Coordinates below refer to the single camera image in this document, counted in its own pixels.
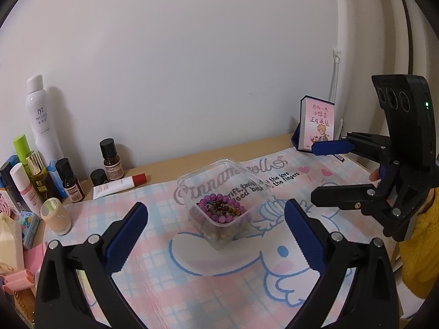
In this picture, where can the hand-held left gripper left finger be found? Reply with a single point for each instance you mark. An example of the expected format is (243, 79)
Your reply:
(127, 233)

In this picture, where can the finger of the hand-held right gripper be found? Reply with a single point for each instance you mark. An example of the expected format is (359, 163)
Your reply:
(343, 197)
(329, 147)

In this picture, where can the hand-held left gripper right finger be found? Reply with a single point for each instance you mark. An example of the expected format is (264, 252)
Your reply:
(305, 233)

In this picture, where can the clear plastic container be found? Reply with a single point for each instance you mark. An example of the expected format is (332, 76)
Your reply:
(192, 185)

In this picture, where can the person's right forearm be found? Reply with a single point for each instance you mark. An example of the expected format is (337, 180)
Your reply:
(422, 257)

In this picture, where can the person's right hand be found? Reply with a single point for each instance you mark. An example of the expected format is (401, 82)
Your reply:
(374, 175)

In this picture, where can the pink desk calendar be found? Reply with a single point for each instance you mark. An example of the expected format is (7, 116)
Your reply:
(317, 123)

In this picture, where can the white tube red cap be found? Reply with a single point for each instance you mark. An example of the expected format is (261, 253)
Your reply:
(116, 186)

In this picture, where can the small black jar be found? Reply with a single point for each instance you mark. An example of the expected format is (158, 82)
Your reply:
(98, 178)

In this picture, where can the beige foundation bottle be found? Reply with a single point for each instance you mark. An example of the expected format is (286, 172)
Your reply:
(56, 217)

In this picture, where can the brown glass bottle pink label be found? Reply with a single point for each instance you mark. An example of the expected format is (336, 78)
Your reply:
(111, 161)

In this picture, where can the brown dropper bottle black cap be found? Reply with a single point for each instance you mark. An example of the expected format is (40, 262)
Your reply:
(70, 185)

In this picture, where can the pink blue printed cloth mat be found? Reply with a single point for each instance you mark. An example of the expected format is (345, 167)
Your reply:
(205, 281)

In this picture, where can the blue scalloped carton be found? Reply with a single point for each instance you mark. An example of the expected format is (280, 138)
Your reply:
(53, 171)

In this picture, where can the small blue box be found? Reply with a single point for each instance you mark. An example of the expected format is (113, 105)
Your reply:
(29, 228)

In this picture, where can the yellow oil bottle gold cap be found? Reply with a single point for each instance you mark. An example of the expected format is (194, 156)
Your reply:
(39, 178)

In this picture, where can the white pink lotion bottle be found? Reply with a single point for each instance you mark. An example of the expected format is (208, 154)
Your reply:
(27, 195)

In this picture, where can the cream crumpled bag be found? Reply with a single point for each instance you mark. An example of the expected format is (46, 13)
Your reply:
(8, 243)

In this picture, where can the pink hair roller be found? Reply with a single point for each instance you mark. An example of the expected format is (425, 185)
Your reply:
(17, 279)

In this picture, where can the black cosmetic box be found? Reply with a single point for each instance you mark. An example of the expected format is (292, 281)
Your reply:
(10, 185)

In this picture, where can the green bottle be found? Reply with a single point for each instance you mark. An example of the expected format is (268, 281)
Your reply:
(22, 147)

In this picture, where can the tall white spray bottle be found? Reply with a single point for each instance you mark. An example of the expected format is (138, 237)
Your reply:
(43, 123)

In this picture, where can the white wall hook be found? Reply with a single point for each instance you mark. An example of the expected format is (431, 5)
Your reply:
(336, 54)

